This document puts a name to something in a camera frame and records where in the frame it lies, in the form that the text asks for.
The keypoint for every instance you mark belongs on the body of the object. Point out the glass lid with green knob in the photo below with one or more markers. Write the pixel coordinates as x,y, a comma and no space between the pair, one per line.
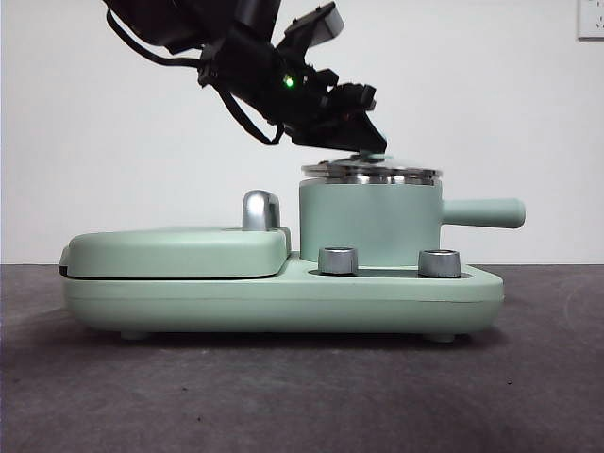
406,167

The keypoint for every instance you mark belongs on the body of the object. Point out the silver black control knob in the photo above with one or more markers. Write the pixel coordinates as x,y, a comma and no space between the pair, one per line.
439,263
337,260

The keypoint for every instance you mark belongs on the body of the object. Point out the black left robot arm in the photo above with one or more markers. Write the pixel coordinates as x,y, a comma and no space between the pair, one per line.
245,61

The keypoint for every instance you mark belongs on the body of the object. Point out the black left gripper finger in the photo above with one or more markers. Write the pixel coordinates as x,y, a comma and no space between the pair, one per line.
349,137

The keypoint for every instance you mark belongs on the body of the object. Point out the green breakfast machine base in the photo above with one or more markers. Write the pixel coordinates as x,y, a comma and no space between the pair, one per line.
283,302

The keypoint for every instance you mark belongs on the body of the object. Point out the white wall socket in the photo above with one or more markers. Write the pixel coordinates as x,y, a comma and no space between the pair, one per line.
592,19

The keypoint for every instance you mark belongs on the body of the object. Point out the pale grey left camera box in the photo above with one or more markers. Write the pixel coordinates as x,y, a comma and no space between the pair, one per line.
330,26

